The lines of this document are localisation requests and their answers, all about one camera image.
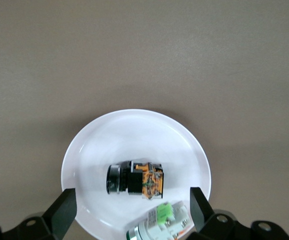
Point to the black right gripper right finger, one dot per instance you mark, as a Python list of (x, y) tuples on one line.
[(207, 220)]

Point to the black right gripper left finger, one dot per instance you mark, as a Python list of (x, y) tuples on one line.
[(57, 217)]

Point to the orange and black push-button switch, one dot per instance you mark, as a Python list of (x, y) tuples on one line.
[(134, 180)]

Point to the pale pink round plate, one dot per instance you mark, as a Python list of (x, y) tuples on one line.
[(134, 135)]

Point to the brown table cover sheet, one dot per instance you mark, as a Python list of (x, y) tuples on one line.
[(144, 50)]

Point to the green and silver push-button switch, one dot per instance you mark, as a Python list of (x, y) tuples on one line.
[(159, 217)]

